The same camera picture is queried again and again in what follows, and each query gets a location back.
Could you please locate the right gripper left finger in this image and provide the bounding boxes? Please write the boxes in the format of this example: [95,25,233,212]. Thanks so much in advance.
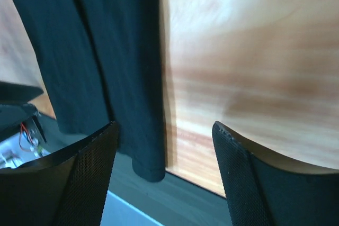
[1,122,118,225]

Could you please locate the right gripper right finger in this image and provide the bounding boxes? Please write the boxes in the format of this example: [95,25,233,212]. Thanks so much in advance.
[212,121,338,225]

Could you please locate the black t-shirt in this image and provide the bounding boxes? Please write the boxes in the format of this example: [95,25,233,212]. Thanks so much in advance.
[13,0,165,182]

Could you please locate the black cloth base cover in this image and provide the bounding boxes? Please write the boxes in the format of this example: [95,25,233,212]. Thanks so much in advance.
[39,114,231,226]

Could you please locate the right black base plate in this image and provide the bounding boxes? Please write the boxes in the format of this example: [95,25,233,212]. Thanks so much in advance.
[1,82,47,143]

